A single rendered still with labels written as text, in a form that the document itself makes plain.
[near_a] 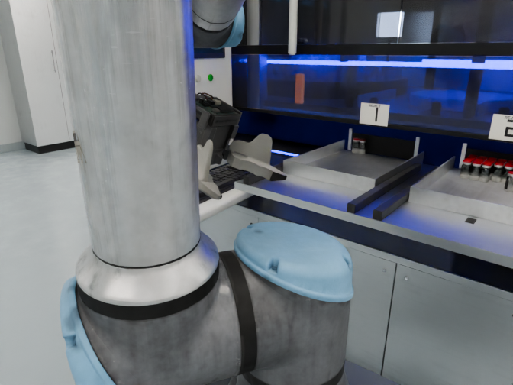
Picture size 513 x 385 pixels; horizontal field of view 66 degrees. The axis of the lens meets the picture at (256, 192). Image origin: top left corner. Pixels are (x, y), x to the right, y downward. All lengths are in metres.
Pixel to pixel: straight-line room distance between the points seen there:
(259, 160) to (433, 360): 1.01
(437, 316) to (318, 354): 0.96
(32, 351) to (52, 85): 3.96
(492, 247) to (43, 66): 5.16
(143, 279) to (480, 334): 1.13
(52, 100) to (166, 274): 5.23
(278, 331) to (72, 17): 0.28
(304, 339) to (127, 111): 0.25
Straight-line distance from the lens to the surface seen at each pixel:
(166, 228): 0.29
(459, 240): 0.78
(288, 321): 0.36
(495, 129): 1.12
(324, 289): 0.36
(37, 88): 5.43
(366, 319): 1.45
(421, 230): 0.79
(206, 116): 0.51
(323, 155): 1.23
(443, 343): 1.38
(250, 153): 0.57
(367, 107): 1.20
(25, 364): 1.97
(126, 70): 0.25
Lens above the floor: 1.19
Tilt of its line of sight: 20 degrees down
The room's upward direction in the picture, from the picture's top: straight up
